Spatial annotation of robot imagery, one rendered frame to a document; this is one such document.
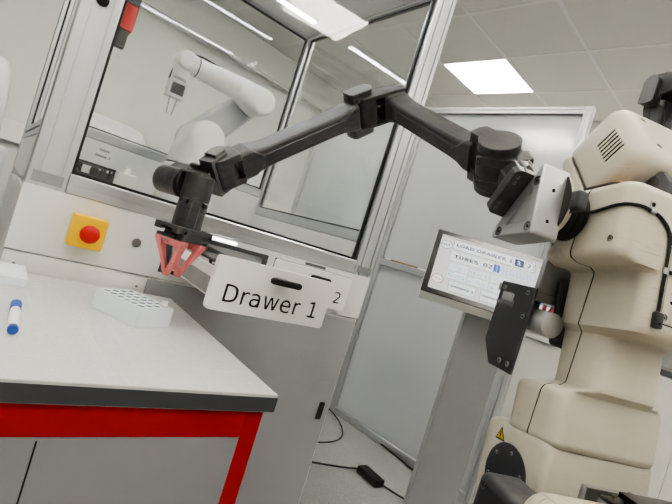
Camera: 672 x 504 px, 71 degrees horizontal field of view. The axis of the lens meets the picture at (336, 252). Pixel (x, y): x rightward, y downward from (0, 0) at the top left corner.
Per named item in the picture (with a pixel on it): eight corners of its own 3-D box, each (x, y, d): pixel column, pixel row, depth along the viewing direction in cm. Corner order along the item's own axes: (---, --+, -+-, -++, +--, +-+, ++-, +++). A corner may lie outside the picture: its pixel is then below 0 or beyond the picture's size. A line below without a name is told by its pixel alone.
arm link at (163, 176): (229, 146, 94) (239, 183, 99) (188, 137, 99) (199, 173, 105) (186, 175, 86) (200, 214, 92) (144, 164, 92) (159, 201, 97)
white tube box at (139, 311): (168, 327, 93) (174, 308, 93) (134, 328, 85) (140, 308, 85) (126, 306, 98) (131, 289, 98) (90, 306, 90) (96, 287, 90)
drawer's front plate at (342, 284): (342, 311, 154) (352, 279, 154) (267, 295, 136) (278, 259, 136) (339, 309, 155) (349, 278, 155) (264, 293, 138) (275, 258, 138)
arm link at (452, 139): (396, 73, 114) (397, 113, 121) (347, 88, 110) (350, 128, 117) (533, 141, 82) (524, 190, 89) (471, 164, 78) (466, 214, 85)
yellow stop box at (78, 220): (101, 253, 106) (110, 222, 106) (65, 245, 101) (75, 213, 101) (97, 249, 110) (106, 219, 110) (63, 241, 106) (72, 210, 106)
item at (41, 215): (358, 319, 161) (370, 278, 161) (3, 246, 99) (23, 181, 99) (242, 263, 237) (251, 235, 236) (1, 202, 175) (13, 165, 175)
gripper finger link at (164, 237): (143, 269, 90) (157, 222, 90) (169, 272, 96) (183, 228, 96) (169, 279, 87) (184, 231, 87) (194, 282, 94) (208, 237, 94)
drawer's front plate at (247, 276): (320, 328, 109) (334, 283, 109) (204, 308, 92) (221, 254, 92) (316, 326, 111) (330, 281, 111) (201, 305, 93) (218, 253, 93)
